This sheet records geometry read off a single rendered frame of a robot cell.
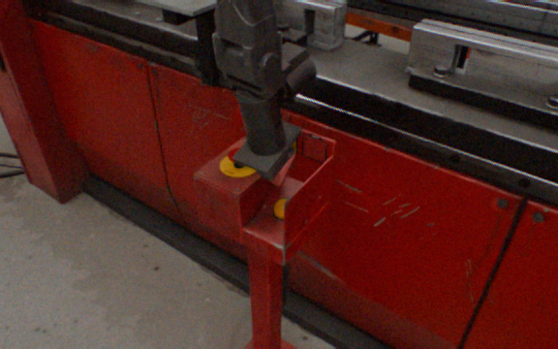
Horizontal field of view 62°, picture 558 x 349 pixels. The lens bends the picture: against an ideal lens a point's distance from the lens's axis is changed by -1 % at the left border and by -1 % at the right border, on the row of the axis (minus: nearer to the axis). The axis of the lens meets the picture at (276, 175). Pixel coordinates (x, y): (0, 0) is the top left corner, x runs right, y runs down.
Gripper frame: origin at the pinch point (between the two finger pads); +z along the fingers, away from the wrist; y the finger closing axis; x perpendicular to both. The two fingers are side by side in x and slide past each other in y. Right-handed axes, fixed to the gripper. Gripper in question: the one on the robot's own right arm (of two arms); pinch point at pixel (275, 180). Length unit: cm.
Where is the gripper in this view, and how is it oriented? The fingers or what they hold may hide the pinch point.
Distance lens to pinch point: 78.9
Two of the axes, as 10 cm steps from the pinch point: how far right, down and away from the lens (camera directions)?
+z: 1.4, 6.5, 7.5
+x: -8.3, -3.4, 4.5
